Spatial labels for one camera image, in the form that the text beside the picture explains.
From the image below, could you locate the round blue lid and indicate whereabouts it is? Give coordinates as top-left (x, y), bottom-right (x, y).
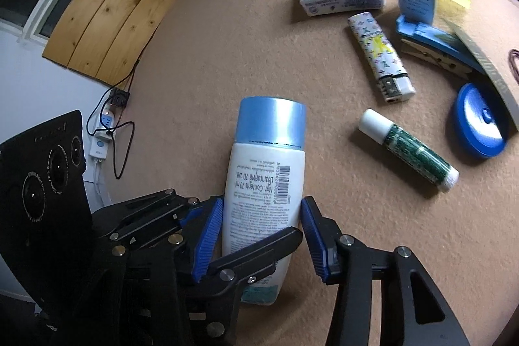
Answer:
top-left (453, 82), bottom-right (508, 159)

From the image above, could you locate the wooden slat board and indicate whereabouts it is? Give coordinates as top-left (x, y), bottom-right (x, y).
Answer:
top-left (42, 0), bottom-right (177, 84)

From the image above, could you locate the green white lip balm tube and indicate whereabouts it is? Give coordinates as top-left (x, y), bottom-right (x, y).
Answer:
top-left (358, 109), bottom-right (459, 192)

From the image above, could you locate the patterned lighter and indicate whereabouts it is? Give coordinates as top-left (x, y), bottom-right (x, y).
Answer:
top-left (348, 12), bottom-right (416, 103)

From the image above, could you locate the wooden clothespin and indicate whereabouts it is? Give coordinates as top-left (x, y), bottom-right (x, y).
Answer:
top-left (401, 39), bottom-right (475, 80)

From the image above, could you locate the white power strip with cables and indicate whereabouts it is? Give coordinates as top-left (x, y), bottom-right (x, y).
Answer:
top-left (85, 57), bottom-right (141, 209)

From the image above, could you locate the maroon rubber band loop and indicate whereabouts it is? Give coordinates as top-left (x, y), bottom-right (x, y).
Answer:
top-left (508, 49), bottom-right (519, 82)

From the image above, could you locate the white bottle with blue cap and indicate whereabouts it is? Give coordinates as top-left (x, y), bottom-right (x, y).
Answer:
top-left (220, 96), bottom-right (308, 306)

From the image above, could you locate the blue phone stand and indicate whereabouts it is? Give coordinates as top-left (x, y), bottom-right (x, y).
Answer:
top-left (396, 15), bottom-right (484, 76)

